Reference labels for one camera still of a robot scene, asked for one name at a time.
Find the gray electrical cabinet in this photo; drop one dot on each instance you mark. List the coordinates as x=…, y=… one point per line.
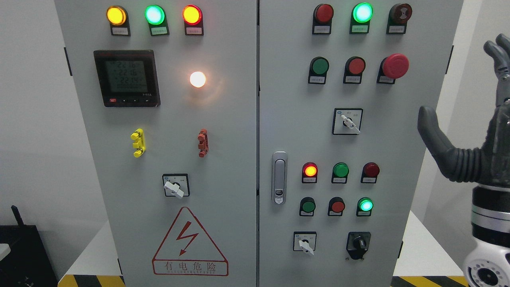
x=257, y=101

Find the white rotary switch left door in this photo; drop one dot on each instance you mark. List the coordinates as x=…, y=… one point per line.
x=176, y=185

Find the silver door handle lock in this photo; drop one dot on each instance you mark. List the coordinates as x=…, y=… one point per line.
x=279, y=177

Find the black box with antenna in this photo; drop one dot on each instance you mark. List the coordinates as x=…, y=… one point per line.
x=25, y=263

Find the green indicator light top left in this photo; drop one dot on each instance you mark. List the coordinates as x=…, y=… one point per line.
x=157, y=20

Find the red indicator light top left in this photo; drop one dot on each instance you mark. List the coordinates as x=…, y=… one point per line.
x=193, y=20

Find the yellow indicator light top left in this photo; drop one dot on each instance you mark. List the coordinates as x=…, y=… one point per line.
x=119, y=20

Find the green push button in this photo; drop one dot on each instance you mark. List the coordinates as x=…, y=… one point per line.
x=317, y=72
x=307, y=206

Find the red push button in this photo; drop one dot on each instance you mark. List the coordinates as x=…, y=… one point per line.
x=353, y=71
x=336, y=206

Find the red push button lower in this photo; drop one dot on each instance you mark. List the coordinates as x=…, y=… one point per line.
x=336, y=206

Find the white glowing lamp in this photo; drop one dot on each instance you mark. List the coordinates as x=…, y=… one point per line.
x=197, y=79

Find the lit red indicator light middle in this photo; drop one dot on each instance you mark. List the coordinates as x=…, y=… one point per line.
x=309, y=173

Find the gray robotic right hand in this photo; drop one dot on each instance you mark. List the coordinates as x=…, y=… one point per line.
x=488, y=165

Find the red indicator light top right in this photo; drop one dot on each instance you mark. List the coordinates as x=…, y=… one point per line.
x=322, y=19

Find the black digital power meter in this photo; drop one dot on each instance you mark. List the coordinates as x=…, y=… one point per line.
x=128, y=78

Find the yellow terminal handle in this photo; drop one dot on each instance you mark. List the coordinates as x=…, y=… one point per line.
x=138, y=142

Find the gray rotary switch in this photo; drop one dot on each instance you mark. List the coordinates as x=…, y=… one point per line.
x=347, y=121

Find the red electrical warning sticker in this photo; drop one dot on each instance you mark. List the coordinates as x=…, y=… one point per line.
x=188, y=249

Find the green indicator light middle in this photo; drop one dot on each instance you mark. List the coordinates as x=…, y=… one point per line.
x=340, y=173

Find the white rotary switch lower right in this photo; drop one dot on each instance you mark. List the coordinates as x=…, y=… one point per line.
x=305, y=241

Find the green push button upper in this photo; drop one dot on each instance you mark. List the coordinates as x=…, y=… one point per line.
x=317, y=72

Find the lit green indicator light lower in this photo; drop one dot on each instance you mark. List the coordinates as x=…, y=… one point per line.
x=364, y=207

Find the black rotary switch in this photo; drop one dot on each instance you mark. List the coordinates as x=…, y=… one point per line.
x=358, y=244

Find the dark red buzzer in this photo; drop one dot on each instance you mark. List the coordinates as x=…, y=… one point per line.
x=398, y=17

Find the green indicator light top right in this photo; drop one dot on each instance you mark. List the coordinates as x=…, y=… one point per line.
x=360, y=18

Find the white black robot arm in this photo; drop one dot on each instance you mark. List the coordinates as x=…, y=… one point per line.
x=488, y=265

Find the red terminal handle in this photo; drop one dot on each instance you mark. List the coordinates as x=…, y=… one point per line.
x=203, y=143

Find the red emergency stop button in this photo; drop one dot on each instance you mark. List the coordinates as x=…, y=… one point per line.
x=392, y=67

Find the red push button upper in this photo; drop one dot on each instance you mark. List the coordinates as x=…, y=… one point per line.
x=353, y=71

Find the green push button lower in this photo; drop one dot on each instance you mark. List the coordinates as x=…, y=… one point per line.
x=307, y=206

